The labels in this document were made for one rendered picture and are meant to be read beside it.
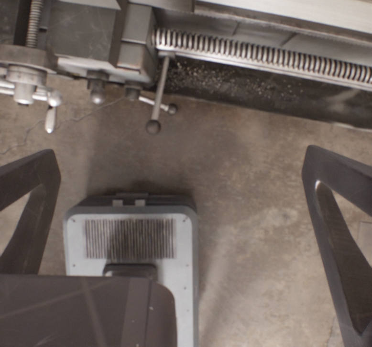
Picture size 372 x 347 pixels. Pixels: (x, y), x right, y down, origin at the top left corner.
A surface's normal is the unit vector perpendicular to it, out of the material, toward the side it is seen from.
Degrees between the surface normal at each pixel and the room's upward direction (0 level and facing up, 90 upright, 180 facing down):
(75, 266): 0
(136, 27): 0
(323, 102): 0
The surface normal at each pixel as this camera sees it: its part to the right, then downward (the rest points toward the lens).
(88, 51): 0.00, 0.10
